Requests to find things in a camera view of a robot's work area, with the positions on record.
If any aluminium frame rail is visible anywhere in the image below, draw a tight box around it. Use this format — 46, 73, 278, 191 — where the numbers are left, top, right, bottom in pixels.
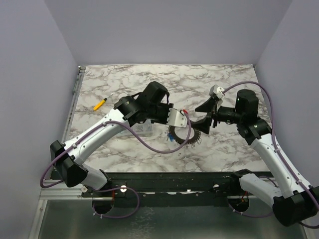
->
27, 65, 86, 239

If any large metal key ring disc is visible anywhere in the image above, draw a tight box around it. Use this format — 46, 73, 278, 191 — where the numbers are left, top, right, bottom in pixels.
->
168, 126, 201, 144

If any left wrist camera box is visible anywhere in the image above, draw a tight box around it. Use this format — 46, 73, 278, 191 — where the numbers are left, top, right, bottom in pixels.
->
167, 108, 187, 128

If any blue key tag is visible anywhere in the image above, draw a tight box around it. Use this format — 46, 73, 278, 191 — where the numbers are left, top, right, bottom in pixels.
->
168, 134, 174, 141

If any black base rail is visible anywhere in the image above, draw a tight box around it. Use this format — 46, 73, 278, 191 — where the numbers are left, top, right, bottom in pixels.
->
82, 170, 262, 208

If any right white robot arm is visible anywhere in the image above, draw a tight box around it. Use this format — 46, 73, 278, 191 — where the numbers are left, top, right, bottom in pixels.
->
192, 85, 319, 227

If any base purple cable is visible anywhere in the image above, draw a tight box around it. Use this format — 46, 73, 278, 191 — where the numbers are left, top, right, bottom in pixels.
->
231, 199, 277, 219
87, 186, 140, 220

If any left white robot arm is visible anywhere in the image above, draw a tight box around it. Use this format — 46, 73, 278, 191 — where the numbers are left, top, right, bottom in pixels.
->
50, 81, 173, 197

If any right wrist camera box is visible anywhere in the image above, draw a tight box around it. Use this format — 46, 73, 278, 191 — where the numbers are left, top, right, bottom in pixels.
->
209, 85, 225, 100

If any yellow handled screwdriver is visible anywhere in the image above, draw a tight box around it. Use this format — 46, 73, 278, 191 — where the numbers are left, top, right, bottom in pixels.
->
93, 93, 113, 111

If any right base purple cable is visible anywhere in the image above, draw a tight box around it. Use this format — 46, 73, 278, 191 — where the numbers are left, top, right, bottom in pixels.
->
231, 199, 277, 219

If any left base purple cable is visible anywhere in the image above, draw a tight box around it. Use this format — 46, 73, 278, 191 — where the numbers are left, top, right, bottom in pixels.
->
87, 186, 140, 220

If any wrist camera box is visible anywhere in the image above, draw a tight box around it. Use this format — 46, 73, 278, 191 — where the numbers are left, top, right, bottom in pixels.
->
209, 85, 225, 100
167, 108, 187, 128

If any clear plastic parts box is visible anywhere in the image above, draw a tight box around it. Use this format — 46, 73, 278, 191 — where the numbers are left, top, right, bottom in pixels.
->
117, 119, 153, 137

